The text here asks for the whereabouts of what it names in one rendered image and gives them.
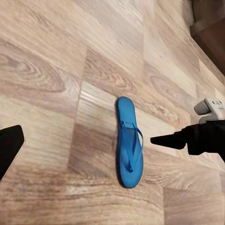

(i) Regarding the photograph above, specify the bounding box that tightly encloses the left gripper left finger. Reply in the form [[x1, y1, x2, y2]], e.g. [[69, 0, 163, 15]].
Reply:
[[0, 125, 24, 181]]

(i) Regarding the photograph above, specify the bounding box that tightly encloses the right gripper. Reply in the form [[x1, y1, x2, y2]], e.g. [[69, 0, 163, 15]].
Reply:
[[150, 120, 225, 155]]

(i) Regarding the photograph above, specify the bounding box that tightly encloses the sandal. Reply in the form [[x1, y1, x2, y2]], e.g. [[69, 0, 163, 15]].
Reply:
[[116, 96, 144, 189]]

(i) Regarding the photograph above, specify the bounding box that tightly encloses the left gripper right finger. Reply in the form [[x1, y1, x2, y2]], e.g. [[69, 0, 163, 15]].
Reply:
[[210, 124, 225, 162]]

